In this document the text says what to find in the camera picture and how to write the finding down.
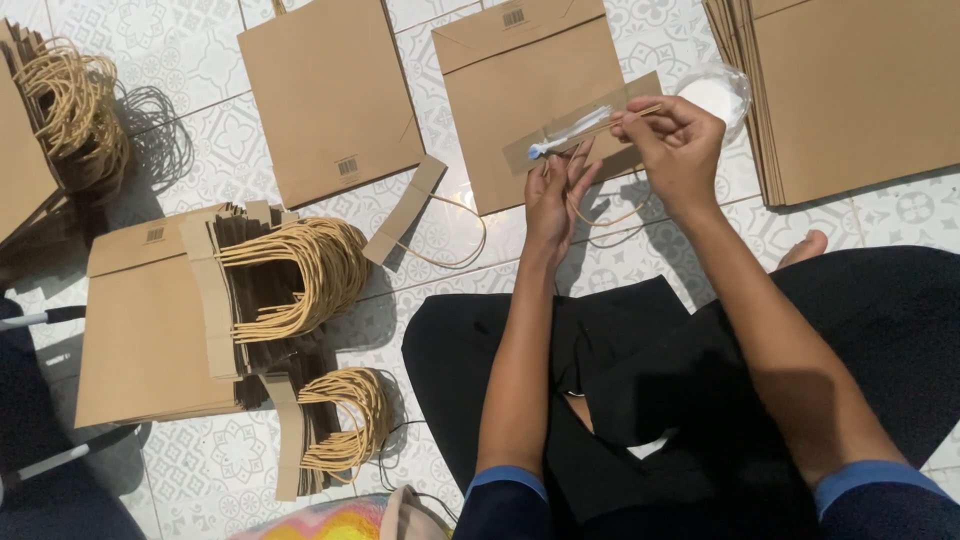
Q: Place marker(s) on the person's right hand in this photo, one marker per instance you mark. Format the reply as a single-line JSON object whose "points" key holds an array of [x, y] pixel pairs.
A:
{"points": [[686, 157]]}

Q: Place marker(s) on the person's left hand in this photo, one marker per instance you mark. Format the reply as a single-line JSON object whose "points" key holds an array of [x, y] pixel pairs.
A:
{"points": [[551, 214]]}

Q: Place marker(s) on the person's left fingers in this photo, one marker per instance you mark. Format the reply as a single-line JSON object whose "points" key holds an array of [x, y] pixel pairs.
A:
{"points": [[574, 169]]}

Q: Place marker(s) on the wooden glue stick blue tip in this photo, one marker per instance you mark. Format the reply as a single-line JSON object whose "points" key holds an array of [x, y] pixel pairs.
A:
{"points": [[574, 130]]}

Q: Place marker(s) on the kraft paper bag flap showing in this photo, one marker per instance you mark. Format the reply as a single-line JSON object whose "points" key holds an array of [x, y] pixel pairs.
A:
{"points": [[517, 75]]}

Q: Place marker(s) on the clear plastic glue cup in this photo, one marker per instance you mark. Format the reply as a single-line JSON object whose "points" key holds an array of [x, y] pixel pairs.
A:
{"points": [[716, 94]]}

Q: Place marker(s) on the person's bare foot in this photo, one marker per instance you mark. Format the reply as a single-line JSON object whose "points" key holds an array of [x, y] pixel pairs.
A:
{"points": [[804, 247]]}

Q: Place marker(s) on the kraft paper bag plain face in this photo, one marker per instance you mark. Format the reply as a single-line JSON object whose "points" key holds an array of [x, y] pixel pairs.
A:
{"points": [[330, 97]]}

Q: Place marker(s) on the person's black clothing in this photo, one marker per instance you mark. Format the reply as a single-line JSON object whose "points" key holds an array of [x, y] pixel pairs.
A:
{"points": [[675, 420]]}

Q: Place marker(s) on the tall stack of kraft bags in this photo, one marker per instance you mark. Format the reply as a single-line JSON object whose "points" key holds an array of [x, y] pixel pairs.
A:
{"points": [[855, 90]]}

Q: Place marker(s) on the person's blue left sleeve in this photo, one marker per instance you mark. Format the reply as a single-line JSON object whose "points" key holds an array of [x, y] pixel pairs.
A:
{"points": [[504, 502]]}

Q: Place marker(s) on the person's blue sleeve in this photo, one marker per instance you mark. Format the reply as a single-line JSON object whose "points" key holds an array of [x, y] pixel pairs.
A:
{"points": [[885, 499], [504, 502]]}

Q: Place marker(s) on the colourful cloth bag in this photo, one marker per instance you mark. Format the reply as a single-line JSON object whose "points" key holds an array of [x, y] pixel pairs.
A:
{"points": [[352, 519]]}

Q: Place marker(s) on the person's blue right sleeve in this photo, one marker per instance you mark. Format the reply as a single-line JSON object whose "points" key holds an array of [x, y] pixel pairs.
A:
{"points": [[885, 499]]}

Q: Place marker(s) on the flat stack of kraft bags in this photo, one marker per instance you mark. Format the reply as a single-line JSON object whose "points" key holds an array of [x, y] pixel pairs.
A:
{"points": [[142, 337]]}

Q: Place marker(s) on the white tube with black tip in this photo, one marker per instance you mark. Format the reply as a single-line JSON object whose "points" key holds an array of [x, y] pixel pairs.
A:
{"points": [[71, 456], [37, 317]]}

